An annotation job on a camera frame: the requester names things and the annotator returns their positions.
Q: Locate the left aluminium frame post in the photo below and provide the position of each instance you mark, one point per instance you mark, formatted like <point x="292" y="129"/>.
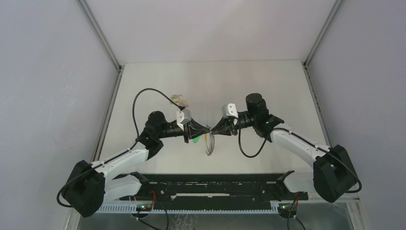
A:
<point x="102" y="39"/>

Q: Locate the metal chain keyring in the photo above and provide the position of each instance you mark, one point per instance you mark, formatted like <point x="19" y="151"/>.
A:
<point x="209" y="141"/>

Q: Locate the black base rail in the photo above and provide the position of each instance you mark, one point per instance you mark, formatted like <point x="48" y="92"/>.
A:
<point x="220" y="189"/>

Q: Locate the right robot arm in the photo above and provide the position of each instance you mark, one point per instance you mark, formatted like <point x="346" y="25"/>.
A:
<point x="333" y="173"/>

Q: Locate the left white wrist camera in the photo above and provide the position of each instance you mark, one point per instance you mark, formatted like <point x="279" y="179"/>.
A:
<point x="183" y="117"/>

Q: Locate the aluminium frame post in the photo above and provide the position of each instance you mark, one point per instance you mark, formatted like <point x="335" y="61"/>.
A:
<point x="308" y="61"/>
<point x="102" y="39"/>

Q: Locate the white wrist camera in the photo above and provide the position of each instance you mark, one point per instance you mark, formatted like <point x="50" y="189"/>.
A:
<point x="229" y="110"/>
<point x="183" y="117"/>

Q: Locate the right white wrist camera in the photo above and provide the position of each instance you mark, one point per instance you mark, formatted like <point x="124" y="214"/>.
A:
<point x="229" y="110"/>

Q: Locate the orange tagged key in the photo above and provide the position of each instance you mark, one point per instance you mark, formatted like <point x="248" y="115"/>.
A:
<point x="183" y="103"/>

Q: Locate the white toothed cable strip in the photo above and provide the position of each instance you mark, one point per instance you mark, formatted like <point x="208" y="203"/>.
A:
<point x="239" y="207"/>

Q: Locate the right aluminium frame post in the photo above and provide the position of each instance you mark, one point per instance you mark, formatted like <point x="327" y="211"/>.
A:
<point x="308" y="61"/>

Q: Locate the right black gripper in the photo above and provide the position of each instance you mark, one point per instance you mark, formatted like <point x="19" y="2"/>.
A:
<point x="221" y="128"/>

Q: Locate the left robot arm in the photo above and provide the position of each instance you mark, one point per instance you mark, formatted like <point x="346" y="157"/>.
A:
<point x="91" y="184"/>

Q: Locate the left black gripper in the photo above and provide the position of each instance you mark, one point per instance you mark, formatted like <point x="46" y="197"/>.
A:
<point x="190" y="129"/>

